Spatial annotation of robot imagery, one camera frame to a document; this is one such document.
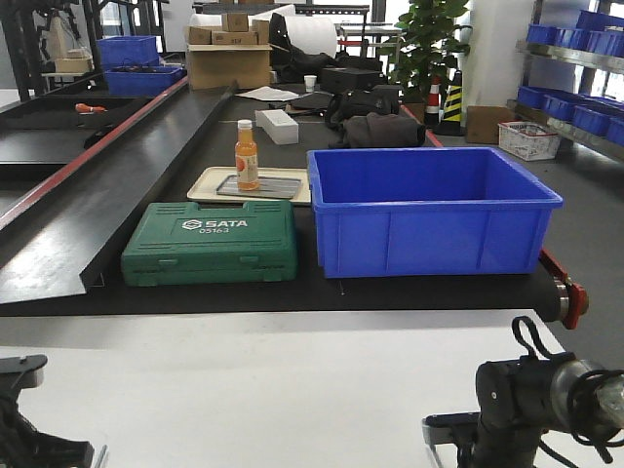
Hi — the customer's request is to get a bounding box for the blue bin on far table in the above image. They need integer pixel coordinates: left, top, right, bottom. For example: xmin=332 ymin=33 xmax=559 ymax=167
xmin=97 ymin=35 xmax=160 ymax=70

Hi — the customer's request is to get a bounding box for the red conveyor end bracket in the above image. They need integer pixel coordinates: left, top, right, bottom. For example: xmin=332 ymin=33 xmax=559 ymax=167
xmin=539 ymin=249 xmax=590 ymax=330

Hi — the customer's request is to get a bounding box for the brown cardboard box on floor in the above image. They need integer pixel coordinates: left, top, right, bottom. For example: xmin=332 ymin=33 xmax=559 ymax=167
xmin=466 ymin=105 xmax=515 ymax=144

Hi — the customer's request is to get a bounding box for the black bag on table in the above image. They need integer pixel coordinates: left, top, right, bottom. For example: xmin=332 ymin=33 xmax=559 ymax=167
xmin=324 ymin=85 xmax=402 ymax=130

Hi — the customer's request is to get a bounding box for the steel shelf rack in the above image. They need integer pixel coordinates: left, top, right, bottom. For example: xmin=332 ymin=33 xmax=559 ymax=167
xmin=508 ymin=1 xmax=623 ymax=160

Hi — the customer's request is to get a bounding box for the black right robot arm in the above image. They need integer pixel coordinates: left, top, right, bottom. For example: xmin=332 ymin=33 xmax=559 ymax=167
xmin=422 ymin=316 xmax=623 ymax=467

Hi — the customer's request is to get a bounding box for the large blue plastic bin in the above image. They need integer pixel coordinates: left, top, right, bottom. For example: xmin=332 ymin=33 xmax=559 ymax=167
xmin=308 ymin=147 xmax=564 ymax=278

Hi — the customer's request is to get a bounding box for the green potted plant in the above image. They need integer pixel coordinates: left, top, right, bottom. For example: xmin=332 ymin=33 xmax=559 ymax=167
xmin=380 ymin=0 xmax=472 ymax=103

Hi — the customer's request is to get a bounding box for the orange juice bottle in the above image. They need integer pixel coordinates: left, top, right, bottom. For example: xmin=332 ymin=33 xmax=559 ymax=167
xmin=235 ymin=119 xmax=259 ymax=191

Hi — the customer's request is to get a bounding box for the yellow black traffic cone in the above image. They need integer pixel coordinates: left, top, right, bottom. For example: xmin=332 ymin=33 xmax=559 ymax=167
xmin=433 ymin=70 xmax=464 ymax=137

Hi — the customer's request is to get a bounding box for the white rectangular box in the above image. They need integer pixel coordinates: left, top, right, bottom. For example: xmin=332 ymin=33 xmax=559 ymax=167
xmin=254 ymin=109 xmax=298 ymax=145

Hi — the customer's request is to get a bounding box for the white plastic basket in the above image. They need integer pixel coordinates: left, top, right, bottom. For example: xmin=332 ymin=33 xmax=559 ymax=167
xmin=498 ymin=121 xmax=561 ymax=161

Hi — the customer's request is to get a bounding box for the beige plastic tray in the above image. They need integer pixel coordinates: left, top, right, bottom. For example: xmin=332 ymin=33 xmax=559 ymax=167
xmin=187 ymin=167 xmax=311 ymax=206

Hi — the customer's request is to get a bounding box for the red white traffic cone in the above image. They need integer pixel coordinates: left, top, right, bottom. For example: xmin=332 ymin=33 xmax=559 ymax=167
xmin=424 ymin=76 xmax=441 ymax=128

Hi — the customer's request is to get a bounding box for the large cardboard box on table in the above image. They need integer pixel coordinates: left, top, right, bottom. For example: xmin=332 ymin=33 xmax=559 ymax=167
xmin=186 ymin=45 xmax=271 ymax=90

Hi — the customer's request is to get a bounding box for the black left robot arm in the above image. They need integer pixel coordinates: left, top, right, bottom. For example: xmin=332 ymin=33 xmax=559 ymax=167
xmin=1 ymin=354 xmax=108 ymax=467

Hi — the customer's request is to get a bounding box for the white paper cup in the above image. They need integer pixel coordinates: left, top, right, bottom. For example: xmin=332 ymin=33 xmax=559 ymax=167
xmin=304 ymin=75 xmax=317 ymax=93

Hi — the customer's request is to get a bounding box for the green SATA tool case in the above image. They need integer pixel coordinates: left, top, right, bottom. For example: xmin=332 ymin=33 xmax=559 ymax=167
xmin=121 ymin=200 xmax=298 ymax=287

